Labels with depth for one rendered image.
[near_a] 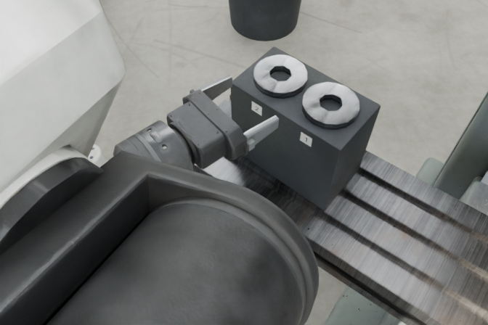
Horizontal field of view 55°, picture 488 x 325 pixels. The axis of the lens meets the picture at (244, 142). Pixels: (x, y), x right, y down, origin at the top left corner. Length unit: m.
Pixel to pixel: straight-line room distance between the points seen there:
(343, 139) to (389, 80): 1.81
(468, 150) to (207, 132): 0.75
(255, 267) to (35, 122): 0.10
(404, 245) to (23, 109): 0.76
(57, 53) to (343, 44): 2.51
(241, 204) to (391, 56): 2.47
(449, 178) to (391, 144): 0.95
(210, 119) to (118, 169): 0.42
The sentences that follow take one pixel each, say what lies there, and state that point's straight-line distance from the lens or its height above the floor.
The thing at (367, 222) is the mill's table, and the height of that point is 0.97.
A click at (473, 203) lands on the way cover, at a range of 1.04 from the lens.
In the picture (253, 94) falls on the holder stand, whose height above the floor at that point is 1.15.
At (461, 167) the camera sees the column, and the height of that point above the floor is 0.75.
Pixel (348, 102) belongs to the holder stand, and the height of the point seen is 1.17.
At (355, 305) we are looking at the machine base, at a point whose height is 0.20.
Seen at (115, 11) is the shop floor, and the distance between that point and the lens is 2.93.
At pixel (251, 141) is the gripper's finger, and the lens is 0.64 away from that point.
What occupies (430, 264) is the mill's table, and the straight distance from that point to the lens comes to 0.87.
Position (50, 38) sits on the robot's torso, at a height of 1.60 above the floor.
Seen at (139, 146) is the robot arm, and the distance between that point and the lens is 0.60.
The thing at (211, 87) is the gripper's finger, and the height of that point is 1.21.
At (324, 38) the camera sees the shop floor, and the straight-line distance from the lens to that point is 2.68.
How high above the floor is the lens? 1.72
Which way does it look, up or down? 53 degrees down
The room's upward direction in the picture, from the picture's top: straight up
